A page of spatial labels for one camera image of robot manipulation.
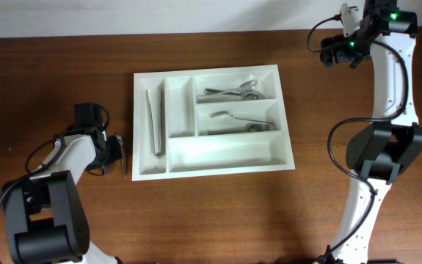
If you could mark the white plastic cutlery tray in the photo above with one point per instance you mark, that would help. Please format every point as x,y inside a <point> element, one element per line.
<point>189,151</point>

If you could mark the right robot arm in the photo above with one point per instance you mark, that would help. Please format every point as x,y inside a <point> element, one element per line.
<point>392,140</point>

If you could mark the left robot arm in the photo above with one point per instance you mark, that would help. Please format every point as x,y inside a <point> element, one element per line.
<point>44,218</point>

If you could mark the silver fork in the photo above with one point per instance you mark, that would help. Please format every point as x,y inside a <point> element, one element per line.
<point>228,114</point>
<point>250,128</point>

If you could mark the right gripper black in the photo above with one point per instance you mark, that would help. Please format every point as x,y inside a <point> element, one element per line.
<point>341,53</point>

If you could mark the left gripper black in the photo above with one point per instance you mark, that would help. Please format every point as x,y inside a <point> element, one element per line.
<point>116,153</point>

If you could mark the small bent metal spoon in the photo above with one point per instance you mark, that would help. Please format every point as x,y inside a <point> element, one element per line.
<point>124,160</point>

